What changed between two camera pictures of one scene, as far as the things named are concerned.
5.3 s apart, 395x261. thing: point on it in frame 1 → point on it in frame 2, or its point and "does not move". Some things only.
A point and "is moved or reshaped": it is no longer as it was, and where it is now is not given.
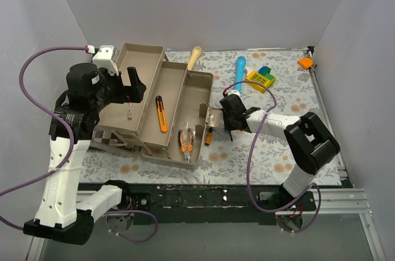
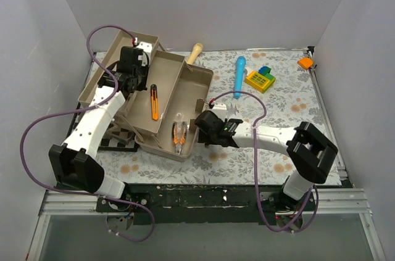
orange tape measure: [305, 63] does not move
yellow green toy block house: [263, 76] does not move
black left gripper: [133, 92] → [142, 86]
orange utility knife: [162, 113] → [154, 102]
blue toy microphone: [240, 70] does not move
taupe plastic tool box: [168, 125] is moved or reshaped
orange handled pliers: [186, 139] → [179, 131]
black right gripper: [228, 126] → [204, 137]
